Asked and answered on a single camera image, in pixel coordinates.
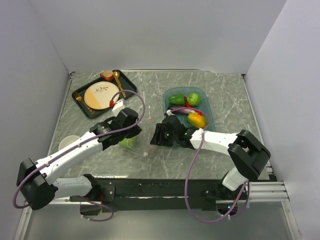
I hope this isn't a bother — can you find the clear zip top bag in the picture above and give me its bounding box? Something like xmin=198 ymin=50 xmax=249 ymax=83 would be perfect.
xmin=117 ymin=104 xmax=161 ymax=158

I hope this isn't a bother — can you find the yellow green mango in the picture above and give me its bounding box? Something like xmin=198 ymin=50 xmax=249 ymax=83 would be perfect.
xmin=187 ymin=113 xmax=207 ymax=129

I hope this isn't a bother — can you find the large green cabbage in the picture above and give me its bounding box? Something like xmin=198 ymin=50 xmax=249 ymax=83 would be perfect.
xmin=118 ymin=136 xmax=137 ymax=149

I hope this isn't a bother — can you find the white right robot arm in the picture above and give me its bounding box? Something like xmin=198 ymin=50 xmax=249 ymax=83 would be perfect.
xmin=150 ymin=115 xmax=271 ymax=199

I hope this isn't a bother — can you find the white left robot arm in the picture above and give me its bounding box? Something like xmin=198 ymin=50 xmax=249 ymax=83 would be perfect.
xmin=16 ymin=107 xmax=142 ymax=210

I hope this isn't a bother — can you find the purple eggplant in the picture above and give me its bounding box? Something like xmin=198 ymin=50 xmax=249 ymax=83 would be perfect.
xmin=167 ymin=105 xmax=198 ymax=115

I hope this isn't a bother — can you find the black serving tray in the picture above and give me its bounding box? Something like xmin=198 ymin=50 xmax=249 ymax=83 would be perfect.
xmin=71 ymin=70 xmax=138 ymax=119

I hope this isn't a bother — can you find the red chili pepper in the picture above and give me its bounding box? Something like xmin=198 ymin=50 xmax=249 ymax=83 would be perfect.
xmin=184 ymin=96 xmax=203 ymax=116

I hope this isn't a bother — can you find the green bell pepper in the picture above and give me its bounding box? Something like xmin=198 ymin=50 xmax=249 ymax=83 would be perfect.
xmin=168 ymin=93 xmax=185 ymax=106

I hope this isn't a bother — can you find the gold fork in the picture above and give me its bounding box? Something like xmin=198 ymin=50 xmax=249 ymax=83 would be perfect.
xmin=75 ymin=93 xmax=95 ymax=115

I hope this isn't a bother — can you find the cream orange plate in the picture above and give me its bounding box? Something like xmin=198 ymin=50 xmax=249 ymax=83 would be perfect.
xmin=84 ymin=81 xmax=119 ymax=110

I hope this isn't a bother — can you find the small green cabbage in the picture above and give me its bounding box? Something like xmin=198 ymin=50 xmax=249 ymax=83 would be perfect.
xmin=187 ymin=93 xmax=201 ymax=107

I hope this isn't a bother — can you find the teal plastic tray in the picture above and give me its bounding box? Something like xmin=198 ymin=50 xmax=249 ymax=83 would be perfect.
xmin=162 ymin=86 xmax=216 ymax=132

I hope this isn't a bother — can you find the gold spoon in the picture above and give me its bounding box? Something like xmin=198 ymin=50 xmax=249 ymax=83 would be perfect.
xmin=113 ymin=70 xmax=123 ymax=91

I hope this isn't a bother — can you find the orange ceramic cup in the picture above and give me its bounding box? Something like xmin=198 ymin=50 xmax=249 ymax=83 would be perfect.
xmin=100 ymin=70 xmax=114 ymax=82

